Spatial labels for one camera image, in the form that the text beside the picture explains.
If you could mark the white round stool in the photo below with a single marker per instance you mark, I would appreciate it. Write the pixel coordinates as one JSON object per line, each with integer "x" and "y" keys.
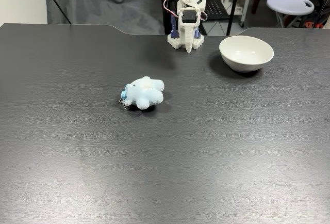
{"x": 288, "y": 3}

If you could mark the skyblue plush bear doll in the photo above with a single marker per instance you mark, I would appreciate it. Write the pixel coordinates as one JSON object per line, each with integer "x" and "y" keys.
{"x": 147, "y": 92}

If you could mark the white cart frame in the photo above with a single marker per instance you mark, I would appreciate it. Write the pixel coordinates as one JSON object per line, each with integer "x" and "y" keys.
{"x": 245, "y": 2}

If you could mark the white ceramic bowl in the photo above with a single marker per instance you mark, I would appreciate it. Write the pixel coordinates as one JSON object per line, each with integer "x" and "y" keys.
{"x": 245, "y": 53}

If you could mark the red black machine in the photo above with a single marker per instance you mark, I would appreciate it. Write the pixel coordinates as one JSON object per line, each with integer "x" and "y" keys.
{"x": 313, "y": 20}

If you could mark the black metal perforated rack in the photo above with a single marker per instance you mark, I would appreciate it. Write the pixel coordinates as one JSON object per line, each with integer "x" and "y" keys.
{"x": 215, "y": 7}

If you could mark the grey backdrop cloth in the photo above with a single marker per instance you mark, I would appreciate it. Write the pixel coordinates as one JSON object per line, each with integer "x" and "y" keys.
{"x": 108, "y": 4}

